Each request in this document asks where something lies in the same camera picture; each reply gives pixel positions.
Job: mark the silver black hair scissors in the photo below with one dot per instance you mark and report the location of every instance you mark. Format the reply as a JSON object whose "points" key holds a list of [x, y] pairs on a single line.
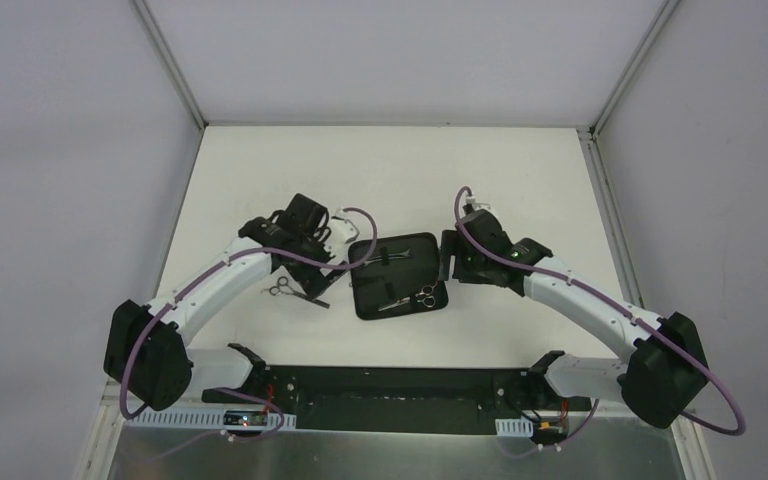
{"points": [[425, 297]]}

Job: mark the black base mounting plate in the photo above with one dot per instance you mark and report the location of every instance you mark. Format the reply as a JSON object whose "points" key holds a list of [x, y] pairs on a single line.
{"points": [[402, 400]]}

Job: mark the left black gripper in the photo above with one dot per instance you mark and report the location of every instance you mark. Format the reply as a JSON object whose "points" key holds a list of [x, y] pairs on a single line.
{"points": [[314, 279]]}

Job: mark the silver thinning scissors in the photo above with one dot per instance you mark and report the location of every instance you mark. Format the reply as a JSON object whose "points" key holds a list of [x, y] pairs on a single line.
{"points": [[282, 286]]}

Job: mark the black zip tool case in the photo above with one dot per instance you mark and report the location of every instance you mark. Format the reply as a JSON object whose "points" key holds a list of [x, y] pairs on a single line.
{"points": [[381, 283]]}

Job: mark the left white cable duct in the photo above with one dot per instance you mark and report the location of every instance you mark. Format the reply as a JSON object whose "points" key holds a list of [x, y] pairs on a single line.
{"points": [[235, 419]]}

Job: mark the right white cable duct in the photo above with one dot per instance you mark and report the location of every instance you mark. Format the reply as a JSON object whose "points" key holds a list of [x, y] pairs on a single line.
{"points": [[514, 428]]}

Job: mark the white cable duct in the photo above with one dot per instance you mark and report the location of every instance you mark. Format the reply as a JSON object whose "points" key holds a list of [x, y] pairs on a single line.
{"points": [[235, 419], [514, 428]]}

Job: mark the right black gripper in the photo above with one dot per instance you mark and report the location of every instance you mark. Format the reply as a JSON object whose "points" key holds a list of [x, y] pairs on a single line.
{"points": [[450, 256]]}

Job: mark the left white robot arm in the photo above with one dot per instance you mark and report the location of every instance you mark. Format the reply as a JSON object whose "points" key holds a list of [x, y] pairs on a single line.
{"points": [[149, 352]]}

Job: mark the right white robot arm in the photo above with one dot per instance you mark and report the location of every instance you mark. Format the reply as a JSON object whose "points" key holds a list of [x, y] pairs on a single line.
{"points": [[654, 366]]}

